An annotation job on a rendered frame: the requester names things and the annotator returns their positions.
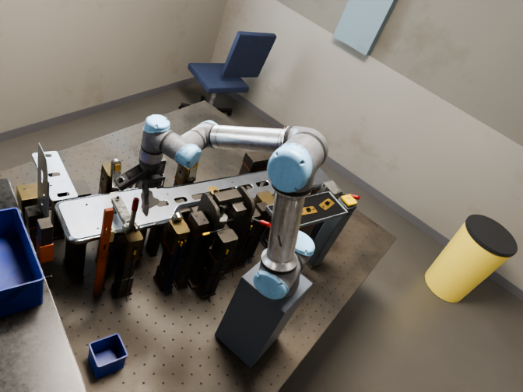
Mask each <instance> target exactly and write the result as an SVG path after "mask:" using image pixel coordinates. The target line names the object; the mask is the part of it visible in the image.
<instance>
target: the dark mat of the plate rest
mask: <svg viewBox="0 0 523 392"><path fill-rule="evenodd" d="M328 198H329V199H330V200H332V201H333V202H334V203H335V204H334V205H332V206H331V207H330V208H328V209H327V210H324V209H323V208H321V207H320V206H319V205H320V204H321V203H322V202H323V201H325V200H326V199H328ZM311 206H314V208H315V209H316V210H317V213H314V214H309V215H302V216H301V220H300V225H302V224H304V223H308V222H313V221H315V220H319V219H323V218H327V217H329V216H333V215H338V214H340V213H343V212H346V211H345V210H344V209H343V208H342V207H341V206H340V204H339V203H338V202H337V201H336V200H335V199H334V198H333V197H332V196H331V195H330V194H329V193H327V194H320V195H317V196H314V197H310V198H305V199H304V208H306V207H311Z"/></svg>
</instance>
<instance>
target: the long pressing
mask: <svg viewBox="0 0 523 392"><path fill-rule="evenodd" d="M330 180H332V179H331V178H330V177H329V175H328V174H327V173H326V172H325V171H324V170H323V169H322V168H321V167H319V168H318V170H317V171H316V174H315V176H314V183H313V187H312V190H314V189H317V188H321V186H322V184H323V183H324V182H326V181H330ZM265 181H266V182H268V183H269V185H268V186H264V187H258V186H257V184H256V183H261V182H265ZM232 182H233V183H232ZM245 185H251V186H252V187H253V188H252V189H248V190H247V192H248V193H249V194H250V196H252V198H253V200H254V198H255V196H256V194H257V193H258V192H262V191H269V192H270V193H271V194H274V192H275V191H274V190H273V188H272V185H271V180H270V179H269V177H268V174H267V170H263V171H258V172H253V173H245V174H240V175H235V176H231V177H222V178H217V179H213V180H204V181H199V182H195V183H190V184H182V185H177V186H173V187H163V188H160V189H156V188H149V189H150V190H151V191H152V192H153V197H154V198H159V200H160V202H161V201H167V203H168V205H167V206H163V207H158V206H157V205H156V206H154V207H152V208H150V209H149V214H148V216H145V215H144V214H143V212H142V199H141V193H142V190H139V188H133V189H128V190H123V191H115V192H111V193H106V194H97V195H92V196H87V197H82V198H73V199H68V200H64V201H59V202H58V203H56V205H55V206H54V210H55V213H56V215H57V217H58V220H59V222H60V224H61V227H62V229H63V231H64V234H65V236H66V239H67V240H68V241H69V242H70V243H74V244H81V243H88V242H91V241H94V240H100V234H101V228H102V221H103V216H104V209H105V208H112V206H113V205H112V203H111V199H112V198H116V197H117V196H119V197H121V198H122V200H123V202H124V203H125V206H126V208H127V209H128V211H129V213H130V215H131V212H132V202H133V198H139V206H138V211H137V212H136V217H135V222H138V224H139V230H143V229H149V228H153V227H157V226H163V225H166V224H169V221H170V220H171V218H172V216H173V214H174V213H177V212H179V211H180V210H182V209H185V208H192V207H196V206H198V205H199V202H200V200H201V199H198V200H194V199H193V198H192V195H197V194H204V193H209V192H211V191H210V190H209V187H212V186H215V187H216V188H217V190H218V191H221V190H225V189H229V188H233V187H235V188H238V187H240V186H245ZM167 194H168V195H167ZM177 198H186V199H187V201H186V202H182V203H176V201H175V200H174V199H177ZM86 204H88V205H86ZM112 226H113V228H114V236H118V235H122V232H123V229H122V226H123V224H122V222H121V220H120V218H119V216H118V214H114V217H113V222H112ZM97 228H99V229H97Z"/></svg>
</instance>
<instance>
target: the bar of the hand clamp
mask: <svg viewBox="0 0 523 392"><path fill-rule="evenodd" d="M111 203H112V205H113V206H112V208H113V209H114V210H115V211H116V212H117V214H118V216H119V218H120V220H121V222H122V224H123V225H126V226H127V228H128V234H129V233H130V228H129V226H128V223H129V221H130V216H131V215H130V213H129V211H128V209H127V208H126V206H125V203H124V202H123V200H122V198H121V197H119V196H117V197H116V198H112V199H111ZM133 229H134V231H135V232H137V230H138V227H137V225H136V224H134V228H133Z"/></svg>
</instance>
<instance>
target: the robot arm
mask: <svg viewBox="0 0 523 392"><path fill-rule="evenodd" d="M205 148H218V149H235V150H244V151H252V152H269V153H273V154H272V156H271V157H270V159H269V162H268V165H267V174H268V177H269V179H270V180H271V185H272V188H273V190H274V191H275V192H276V193H275V199H274V205H273V210H272V221H271V226H270V232H269V242H268V248H267V249H265V250H264V251H263V252H262V255H261V263H260V267H259V269H258V271H256V272H255V274H254V277H253V283H254V286H255V287H256V289H257V290H258V291H259V292H260V293H261V294H262V295H264V296H266V297H268V298H270V299H281V298H283V297H288V296H291V295H292V294H294V293H295V291H296V290H297V288H298V286H299V284H300V273H301V272H302V270H303V269H304V267H305V265H306V264H307V262H308V261H309V259H310V257H311V256H312V255H313V253H314V249H315V246H314V242H313V241H312V239H311V238H310V237H309V236H308V235H307V234H305V233H303V232H301V231H299V228H300V220H301V216H302V211H303V207H304V199H305V196H307V195H309V194H310V193H311V191H312V187H313V183H314V176H315V174H316V171H317V170H318V168H319V167H320V166H321V165H322V164H323V163H324V161H325V160H326V158H327V155H328V143H327V141H326V139H325V137H324V136H323V135H322V133H320V132H319V131H317V130H315V129H313V128H307V127H299V126H288V127H287V128H286V129H279V128H254V127H241V126H227V125H218V124H217V123H215V122H214V121H205V122H202V123H200V124H199V125H197V126H196V127H195V128H192V129H191V130H190V131H188V132H186V133H185V134H183V135H182V136H180V135H178V134H176V133H175V132H173V131H171V130H170V122H169V121H168V120H167V118H165V117H164V116H161V115H158V114H154V115H150V116H148V117H147V118H146V122H145V126H144V128H143V133H142V142H141V146H140V151H139V162H140V163H139V164H138V165H136V166H134V167H132V168H131V169H130V170H127V171H126V172H124V173H123V174H121V175H120V176H118V177H116V178H114V182H115V183H116V185H117V186H118V188H119V189H120V191H123V190H125V189H126V188H128V187H129V188H132V187H133V185H135V184H137V186H138V188H139V190H142V193H141V199H142V212H143V214H144V215H145V216H148V214H149V209H150V208H152V207H154V206H156V205H158V204H159V203H160V200H159V198H154V197H153V192H152V191H151V190H150V189H149V188H156V189H160V188H163V185H164V181H165V178H166V177H165V176H164V174H163V172H164V169H165V166H166V162H167V161H166V159H165V158H164V157H163V154H164V155H166V156H168V157H170V158H171V159H172V160H174V161H175V162H176V163H178V164H181V165H182V166H185V167H186V168H192V167H193V166H194V165H195V164H196V163H197V162H198V161H199V159H200V157H201V154H202V150H203V149H205ZM162 180H163V185H161V184H162Z"/></svg>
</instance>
